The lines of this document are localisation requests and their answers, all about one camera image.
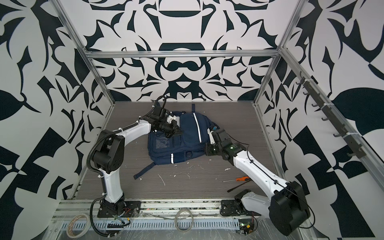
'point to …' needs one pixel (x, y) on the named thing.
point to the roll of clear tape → (69, 228)
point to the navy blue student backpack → (188, 145)
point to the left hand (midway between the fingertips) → (186, 129)
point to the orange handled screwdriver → (243, 178)
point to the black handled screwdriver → (234, 188)
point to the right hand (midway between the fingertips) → (207, 145)
